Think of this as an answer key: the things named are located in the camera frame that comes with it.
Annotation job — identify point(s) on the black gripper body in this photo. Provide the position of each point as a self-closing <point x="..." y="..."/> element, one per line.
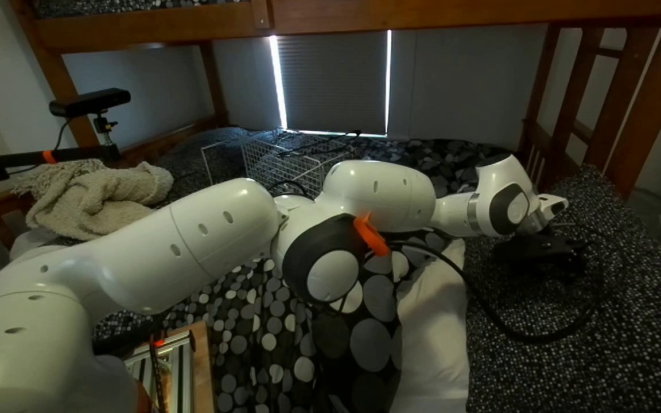
<point x="535" y="249"/>

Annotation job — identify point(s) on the black speckled pillow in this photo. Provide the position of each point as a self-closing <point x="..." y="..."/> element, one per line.
<point x="579" y="336"/>

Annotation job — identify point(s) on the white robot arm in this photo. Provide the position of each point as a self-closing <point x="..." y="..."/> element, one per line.
<point x="52" y="296"/>

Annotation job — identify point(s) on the white pillow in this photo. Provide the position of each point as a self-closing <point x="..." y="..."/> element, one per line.
<point x="433" y="311"/>

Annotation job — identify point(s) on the grey window blind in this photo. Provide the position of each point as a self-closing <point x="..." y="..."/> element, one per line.
<point x="418" y="82"/>

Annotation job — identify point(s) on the black grey dotted duvet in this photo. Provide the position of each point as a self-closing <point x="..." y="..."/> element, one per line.
<point x="323" y="332"/>

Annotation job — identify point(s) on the beige crumpled towel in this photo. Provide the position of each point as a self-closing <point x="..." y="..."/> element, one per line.
<point x="87" y="197"/>

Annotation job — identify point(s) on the white wire rack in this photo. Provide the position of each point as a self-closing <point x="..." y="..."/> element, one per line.
<point x="282" y="170"/>

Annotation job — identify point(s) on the wooden bunk bed frame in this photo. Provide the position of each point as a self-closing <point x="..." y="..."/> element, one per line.
<point x="598" y="78"/>

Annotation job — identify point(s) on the black camera on stand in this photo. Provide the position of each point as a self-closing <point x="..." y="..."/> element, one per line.
<point x="95" y="104"/>

